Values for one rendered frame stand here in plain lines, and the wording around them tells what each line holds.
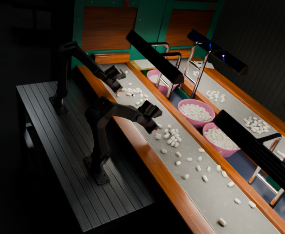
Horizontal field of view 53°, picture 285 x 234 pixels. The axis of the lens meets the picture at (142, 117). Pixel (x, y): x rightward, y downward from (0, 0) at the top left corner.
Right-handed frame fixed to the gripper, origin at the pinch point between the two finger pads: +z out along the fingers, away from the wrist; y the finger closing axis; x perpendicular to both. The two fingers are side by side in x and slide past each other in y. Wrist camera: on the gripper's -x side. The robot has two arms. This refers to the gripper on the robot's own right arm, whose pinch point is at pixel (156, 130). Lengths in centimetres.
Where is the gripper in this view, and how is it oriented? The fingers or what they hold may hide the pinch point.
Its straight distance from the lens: 166.3
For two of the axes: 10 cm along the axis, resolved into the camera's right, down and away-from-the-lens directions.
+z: 5.2, 3.9, 7.6
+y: -4.8, -6.0, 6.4
